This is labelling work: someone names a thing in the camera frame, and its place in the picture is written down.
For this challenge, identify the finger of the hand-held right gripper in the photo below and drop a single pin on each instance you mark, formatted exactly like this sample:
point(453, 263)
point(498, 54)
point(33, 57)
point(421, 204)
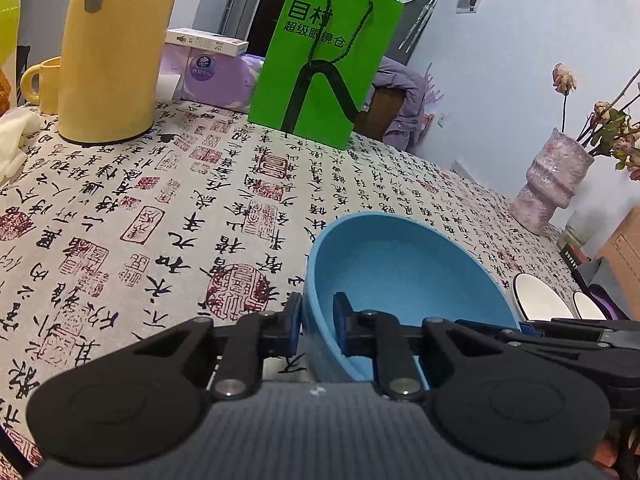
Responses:
point(487, 327)

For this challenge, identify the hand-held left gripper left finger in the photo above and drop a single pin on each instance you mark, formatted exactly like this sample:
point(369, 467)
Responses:
point(295, 330)

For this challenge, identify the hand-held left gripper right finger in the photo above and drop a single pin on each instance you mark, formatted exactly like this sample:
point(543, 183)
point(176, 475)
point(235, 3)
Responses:
point(339, 325)

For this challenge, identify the small white bowl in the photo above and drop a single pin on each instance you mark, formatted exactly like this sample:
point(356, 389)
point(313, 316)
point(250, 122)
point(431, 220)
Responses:
point(590, 307)

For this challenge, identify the large white bowl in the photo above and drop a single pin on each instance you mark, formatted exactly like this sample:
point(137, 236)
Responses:
point(542, 302)

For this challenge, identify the blue bowl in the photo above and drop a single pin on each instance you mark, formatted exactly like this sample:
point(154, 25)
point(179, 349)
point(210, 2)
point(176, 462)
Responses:
point(400, 270)

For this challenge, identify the grey purple cloth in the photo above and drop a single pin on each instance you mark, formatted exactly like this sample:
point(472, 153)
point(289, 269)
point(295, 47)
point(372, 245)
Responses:
point(600, 280)

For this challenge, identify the pink hard case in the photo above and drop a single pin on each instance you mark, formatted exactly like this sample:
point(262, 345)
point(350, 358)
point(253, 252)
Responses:
point(622, 255)

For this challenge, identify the small black box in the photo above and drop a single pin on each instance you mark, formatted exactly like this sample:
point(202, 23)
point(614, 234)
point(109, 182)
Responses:
point(572, 256)

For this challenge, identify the drinking glass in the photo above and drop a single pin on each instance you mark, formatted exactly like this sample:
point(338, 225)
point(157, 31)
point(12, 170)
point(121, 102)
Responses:
point(575, 232)

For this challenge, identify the pink ceramic vase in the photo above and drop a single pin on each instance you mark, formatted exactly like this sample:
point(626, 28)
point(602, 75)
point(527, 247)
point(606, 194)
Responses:
point(550, 185)

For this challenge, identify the calligraphy print tablecloth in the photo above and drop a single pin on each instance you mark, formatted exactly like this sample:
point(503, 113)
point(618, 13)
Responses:
point(150, 210)

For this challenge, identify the wooden chair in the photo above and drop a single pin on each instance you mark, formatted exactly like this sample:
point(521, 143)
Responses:
point(382, 110)

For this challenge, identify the dried pink roses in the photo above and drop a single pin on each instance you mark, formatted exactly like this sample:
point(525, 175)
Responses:
point(612, 130)

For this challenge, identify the green paper bag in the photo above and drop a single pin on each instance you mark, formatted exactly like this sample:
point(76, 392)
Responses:
point(280, 85)

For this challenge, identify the purple jacket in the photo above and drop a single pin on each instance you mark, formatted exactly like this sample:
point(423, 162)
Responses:
point(415, 90)

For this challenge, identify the purple tissue pack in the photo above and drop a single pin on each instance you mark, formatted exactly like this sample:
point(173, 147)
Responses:
point(220, 80)

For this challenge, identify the flat white box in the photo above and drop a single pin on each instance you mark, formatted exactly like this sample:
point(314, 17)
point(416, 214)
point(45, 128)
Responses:
point(205, 40)

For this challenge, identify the dark entrance door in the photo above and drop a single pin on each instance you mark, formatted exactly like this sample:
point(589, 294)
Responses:
point(262, 20)

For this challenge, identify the grey refrigerator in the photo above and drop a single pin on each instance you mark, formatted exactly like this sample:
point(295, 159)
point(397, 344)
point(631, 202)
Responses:
point(406, 20)

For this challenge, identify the white folded umbrella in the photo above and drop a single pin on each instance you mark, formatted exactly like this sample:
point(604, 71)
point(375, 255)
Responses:
point(417, 22)

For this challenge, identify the yellow thermos jug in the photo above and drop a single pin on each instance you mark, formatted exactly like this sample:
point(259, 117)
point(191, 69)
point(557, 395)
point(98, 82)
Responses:
point(115, 70)

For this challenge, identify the white rubber gloves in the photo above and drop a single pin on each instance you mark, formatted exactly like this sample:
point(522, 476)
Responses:
point(15, 130)

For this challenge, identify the yellow mug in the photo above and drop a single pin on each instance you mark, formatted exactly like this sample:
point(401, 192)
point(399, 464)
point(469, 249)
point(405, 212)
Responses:
point(47, 87)

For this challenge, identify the yellow-green snack bag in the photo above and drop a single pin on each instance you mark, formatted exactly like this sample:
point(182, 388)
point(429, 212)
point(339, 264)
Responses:
point(7, 35)

